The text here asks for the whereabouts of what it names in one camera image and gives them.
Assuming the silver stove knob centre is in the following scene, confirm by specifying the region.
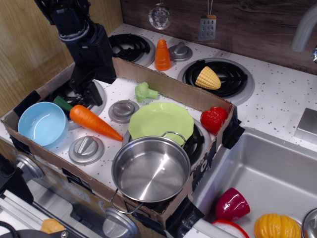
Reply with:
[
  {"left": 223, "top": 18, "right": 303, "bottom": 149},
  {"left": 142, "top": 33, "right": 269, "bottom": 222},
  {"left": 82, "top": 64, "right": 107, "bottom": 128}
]
[{"left": 108, "top": 100, "right": 139, "bottom": 124}]

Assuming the green toy broccoli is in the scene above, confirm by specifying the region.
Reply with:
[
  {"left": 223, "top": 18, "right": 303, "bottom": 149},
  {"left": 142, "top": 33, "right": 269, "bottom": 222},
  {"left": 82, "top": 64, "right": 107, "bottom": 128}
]
[{"left": 135, "top": 82, "right": 158, "bottom": 103}]

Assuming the red toy strawberry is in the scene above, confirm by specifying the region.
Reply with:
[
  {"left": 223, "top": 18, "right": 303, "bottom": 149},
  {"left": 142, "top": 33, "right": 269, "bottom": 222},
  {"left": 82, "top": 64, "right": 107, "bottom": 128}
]
[{"left": 200, "top": 107, "right": 228, "bottom": 135}]

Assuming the silver oven knob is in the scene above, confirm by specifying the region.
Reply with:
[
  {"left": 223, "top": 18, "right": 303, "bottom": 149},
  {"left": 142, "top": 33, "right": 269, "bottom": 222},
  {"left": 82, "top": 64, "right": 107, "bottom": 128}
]
[
  {"left": 103, "top": 208, "right": 139, "bottom": 238},
  {"left": 16, "top": 154, "right": 45, "bottom": 182}
]

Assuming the light blue plastic bowl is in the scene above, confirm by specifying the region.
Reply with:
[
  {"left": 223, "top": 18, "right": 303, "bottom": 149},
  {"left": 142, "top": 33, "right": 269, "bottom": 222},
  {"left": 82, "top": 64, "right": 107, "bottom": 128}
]
[{"left": 18, "top": 102, "right": 69, "bottom": 149}]

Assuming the black back left burner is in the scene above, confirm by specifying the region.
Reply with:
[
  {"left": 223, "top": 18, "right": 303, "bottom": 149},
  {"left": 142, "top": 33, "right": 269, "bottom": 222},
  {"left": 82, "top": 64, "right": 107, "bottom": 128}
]
[{"left": 109, "top": 34, "right": 156, "bottom": 67}]

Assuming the stainless steel pot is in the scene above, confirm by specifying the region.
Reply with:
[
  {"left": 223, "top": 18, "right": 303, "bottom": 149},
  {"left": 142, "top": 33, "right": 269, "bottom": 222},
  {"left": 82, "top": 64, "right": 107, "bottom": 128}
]
[{"left": 111, "top": 132, "right": 191, "bottom": 214}]

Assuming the light green plastic plate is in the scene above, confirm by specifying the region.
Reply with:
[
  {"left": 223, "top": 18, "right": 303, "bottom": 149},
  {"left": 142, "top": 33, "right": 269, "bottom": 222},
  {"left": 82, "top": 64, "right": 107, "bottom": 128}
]
[{"left": 128, "top": 102, "right": 194, "bottom": 145}]

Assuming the dark red toy cup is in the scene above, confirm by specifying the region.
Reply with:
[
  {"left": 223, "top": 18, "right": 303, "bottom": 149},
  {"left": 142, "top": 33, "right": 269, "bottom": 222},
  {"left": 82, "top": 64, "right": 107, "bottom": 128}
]
[{"left": 214, "top": 188, "right": 251, "bottom": 221}]

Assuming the black front right burner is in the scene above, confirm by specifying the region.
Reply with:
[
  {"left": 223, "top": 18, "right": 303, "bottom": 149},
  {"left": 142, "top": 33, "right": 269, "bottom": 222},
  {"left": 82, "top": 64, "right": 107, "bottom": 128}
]
[{"left": 113, "top": 120, "right": 211, "bottom": 175}]

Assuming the black front left burner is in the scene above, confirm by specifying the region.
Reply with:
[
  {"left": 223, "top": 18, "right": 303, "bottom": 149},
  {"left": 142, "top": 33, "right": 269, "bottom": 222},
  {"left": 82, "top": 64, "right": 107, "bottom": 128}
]
[{"left": 45, "top": 80, "right": 106, "bottom": 116}]

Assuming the silver oven knob left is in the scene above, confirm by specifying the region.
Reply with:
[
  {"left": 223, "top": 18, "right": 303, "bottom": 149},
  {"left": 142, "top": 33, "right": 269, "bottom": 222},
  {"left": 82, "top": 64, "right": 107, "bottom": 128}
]
[{"left": 16, "top": 154, "right": 45, "bottom": 182}]

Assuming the silver stove knob front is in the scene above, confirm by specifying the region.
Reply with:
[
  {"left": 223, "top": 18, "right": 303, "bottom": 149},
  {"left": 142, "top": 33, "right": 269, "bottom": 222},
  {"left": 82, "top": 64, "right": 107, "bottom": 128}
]
[{"left": 68, "top": 136, "right": 105, "bottom": 165}]

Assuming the red rimmed white plate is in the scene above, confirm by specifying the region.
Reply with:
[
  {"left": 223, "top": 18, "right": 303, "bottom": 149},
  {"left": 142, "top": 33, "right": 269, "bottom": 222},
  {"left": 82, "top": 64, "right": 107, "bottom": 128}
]
[{"left": 211, "top": 219, "right": 249, "bottom": 238}]

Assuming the orange toy carrot green stem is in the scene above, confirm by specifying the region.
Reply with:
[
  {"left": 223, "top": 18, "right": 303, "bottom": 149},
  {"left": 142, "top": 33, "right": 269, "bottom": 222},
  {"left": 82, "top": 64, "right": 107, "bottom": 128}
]
[{"left": 53, "top": 96, "right": 123, "bottom": 142}]

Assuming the orange toy cone carrot top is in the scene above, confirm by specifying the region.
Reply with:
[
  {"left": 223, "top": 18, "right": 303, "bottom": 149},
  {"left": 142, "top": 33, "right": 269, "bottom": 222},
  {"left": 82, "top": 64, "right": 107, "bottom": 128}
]
[{"left": 155, "top": 39, "right": 171, "bottom": 71}]

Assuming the orange toy piece bottom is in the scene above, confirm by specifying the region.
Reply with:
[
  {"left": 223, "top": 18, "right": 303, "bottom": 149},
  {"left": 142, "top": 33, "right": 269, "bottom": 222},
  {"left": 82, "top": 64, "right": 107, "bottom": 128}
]
[{"left": 40, "top": 218, "right": 65, "bottom": 234}]

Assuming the black device lower left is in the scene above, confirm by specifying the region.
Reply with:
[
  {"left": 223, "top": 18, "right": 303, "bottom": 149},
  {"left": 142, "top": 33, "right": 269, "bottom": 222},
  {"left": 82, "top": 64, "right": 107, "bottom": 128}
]
[{"left": 0, "top": 154, "right": 34, "bottom": 204}]

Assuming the silver pot lid edge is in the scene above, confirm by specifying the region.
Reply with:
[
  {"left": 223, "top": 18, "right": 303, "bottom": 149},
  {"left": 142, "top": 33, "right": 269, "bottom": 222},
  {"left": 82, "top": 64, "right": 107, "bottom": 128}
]
[{"left": 301, "top": 208, "right": 317, "bottom": 238}]

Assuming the silver oven knob right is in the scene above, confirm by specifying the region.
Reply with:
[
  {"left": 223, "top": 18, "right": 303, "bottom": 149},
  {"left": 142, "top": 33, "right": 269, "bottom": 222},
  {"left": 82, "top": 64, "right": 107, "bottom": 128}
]
[{"left": 103, "top": 208, "right": 139, "bottom": 238}]

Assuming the hanging silver strainer spoon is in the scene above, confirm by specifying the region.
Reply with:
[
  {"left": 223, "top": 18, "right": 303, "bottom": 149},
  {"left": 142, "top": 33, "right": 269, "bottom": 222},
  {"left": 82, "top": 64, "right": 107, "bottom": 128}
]
[{"left": 148, "top": 0, "right": 171, "bottom": 30}]

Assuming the brown cardboard fence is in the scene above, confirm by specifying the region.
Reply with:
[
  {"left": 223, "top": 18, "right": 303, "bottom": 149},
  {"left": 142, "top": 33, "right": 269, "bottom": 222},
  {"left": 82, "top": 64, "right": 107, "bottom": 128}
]
[{"left": 2, "top": 58, "right": 239, "bottom": 234}]

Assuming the grey faucet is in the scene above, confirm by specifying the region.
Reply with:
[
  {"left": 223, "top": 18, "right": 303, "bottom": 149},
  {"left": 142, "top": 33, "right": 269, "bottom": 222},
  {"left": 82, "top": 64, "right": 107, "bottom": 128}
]
[{"left": 291, "top": 4, "right": 317, "bottom": 52}]

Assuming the yellow toy pumpkin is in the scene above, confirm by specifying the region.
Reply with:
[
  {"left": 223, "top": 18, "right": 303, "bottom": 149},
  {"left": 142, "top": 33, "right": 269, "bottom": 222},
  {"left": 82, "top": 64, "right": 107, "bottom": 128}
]
[{"left": 254, "top": 213, "right": 301, "bottom": 238}]

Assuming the yellow toy corn cob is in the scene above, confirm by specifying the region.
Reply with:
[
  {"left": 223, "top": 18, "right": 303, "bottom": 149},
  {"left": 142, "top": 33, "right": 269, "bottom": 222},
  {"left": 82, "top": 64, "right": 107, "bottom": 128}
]
[{"left": 195, "top": 66, "right": 221, "bottom": 90}]

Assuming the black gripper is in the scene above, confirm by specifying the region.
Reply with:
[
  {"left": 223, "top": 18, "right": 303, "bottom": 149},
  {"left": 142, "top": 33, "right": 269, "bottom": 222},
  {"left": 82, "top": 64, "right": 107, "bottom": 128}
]
[{"left": 64, "top": 23, "right": 116, "bottom": 106}]

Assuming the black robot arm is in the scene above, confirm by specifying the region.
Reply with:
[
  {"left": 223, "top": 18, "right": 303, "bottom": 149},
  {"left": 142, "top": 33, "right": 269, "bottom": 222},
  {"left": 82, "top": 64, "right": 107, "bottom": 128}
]
[{"left": 35, "top": 0, "right": 116, "bottom": 106}]

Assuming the silver stove knob back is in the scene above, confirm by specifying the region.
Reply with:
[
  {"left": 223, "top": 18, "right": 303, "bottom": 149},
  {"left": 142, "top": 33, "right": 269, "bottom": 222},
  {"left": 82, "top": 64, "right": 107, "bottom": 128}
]
[{"left": 168, "top": 42, "right": 193, "bottom": 62}]

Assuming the hanging silver spatula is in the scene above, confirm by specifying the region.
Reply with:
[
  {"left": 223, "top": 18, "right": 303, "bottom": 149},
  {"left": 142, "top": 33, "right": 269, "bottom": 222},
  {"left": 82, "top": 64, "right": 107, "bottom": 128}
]
[{"left": 198, "top": 0, "right": 217, "bottom": 42}]

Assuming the grey sink basin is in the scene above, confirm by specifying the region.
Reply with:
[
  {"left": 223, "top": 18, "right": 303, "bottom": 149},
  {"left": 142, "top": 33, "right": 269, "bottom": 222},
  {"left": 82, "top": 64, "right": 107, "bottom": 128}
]
[{"left": 193, "top": 128, "right": 317, "bottom": 237}]

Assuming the silver stove knob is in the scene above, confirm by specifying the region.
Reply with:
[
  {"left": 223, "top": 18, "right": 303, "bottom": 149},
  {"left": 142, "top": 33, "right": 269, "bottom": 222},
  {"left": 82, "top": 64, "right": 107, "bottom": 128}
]
[
  {"left": 168, "top": 42, "right": 193, "bottom": 62},
  {"left": 68, "top": 136, "right": 105, "bottom": 165},
  {"left": 108, "top": 100, "right": 139, "bottom": 124}
]

